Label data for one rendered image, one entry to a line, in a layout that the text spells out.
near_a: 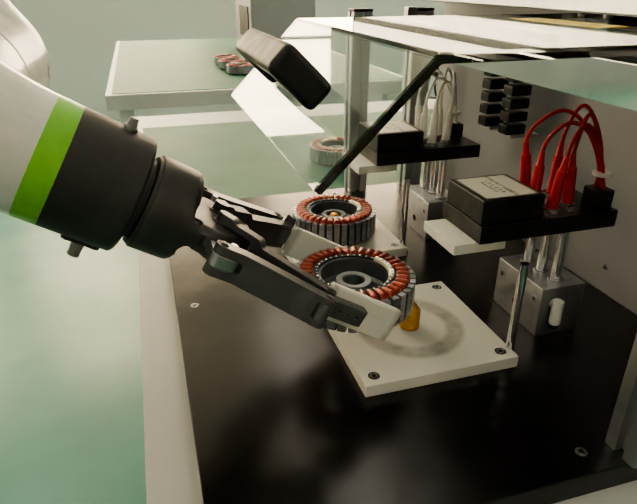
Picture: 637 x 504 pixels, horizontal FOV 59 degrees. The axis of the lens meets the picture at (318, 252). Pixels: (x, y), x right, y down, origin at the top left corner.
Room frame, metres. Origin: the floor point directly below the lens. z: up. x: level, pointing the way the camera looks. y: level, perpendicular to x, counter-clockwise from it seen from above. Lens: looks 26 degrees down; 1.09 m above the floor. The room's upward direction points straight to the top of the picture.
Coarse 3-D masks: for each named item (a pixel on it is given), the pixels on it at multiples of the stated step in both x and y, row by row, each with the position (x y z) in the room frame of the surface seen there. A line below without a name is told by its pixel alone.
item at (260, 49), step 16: (256, 32) 0.38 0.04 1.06; (240, 48) 0.38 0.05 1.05; (256, 48) 0.35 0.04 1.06; (272, 48) 0.32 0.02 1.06; (288, 48) 0.30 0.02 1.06; (256, 64) 0.34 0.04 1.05; (272, 64) 0.30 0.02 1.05; (288, 64) 0.30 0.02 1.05; (304, 64) 0.31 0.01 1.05; (272, 80) 0.40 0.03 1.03; (288, 80) 0.30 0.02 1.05; (304, 80) 0.31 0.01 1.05; (320, 80) 0.31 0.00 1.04; (304, 96) 0.31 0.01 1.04; (320, 96) 0.31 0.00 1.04
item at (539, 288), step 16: (512, 256) 0.54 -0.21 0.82; (512, 272) 0.52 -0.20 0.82; (528, 272) 0.51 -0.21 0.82; (544, 272) 0.51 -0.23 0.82; (496, 288) 0.54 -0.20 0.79; (512, 288) 0.51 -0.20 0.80; (528, 288) 0.49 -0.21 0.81; (544, 288) 0.47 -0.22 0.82; (560, 288) 0.48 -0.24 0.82; (576, 288) 0.48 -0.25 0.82; (512, 304) 0.51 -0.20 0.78; (528, 304) 0.49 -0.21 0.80; (544, 304) 0.47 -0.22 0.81; (576, 304) 0.48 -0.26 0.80; (528, 320) 0.48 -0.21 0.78; (544, 320) 0.47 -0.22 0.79; (576, 320) 0.49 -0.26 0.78
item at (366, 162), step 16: (384, 128) 0.72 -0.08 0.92; (400, 128) 0.72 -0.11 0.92; (416, 128) 0.72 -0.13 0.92; (368, 144) 0.72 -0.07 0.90; (384, 144) 0.69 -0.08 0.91; (400, 144) 0.70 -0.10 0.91; (416, 144) 0.70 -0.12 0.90; (448, 144) 0.73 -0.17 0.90; (464, 144) 0.73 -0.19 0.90; (368, 160) 0.71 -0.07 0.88; (384, 160) 0.69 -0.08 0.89; (400, 160) 0.69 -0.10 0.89; (416, 160) 0.70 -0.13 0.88; (432, 160) 0.71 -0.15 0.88; (432, 176) 0.74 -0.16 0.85; (432, 192) 0.74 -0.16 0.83
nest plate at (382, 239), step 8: (376, 224) 0.73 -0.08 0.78; (376, 232) 0.70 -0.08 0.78; (384, 232) 0.70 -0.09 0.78; (368, 240) 0.68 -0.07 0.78; (376, 240) 0.68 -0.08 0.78; (384, 240) 0.68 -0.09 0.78; (392, 240) 0.68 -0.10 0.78; (368, 248) 0.65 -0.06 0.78; (376, 248) 0.65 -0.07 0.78; (384, 248) 0.65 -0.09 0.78; (392, 248) 0.65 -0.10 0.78; (400, 248) 0.65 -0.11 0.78; (288, 256) 0.64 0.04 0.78
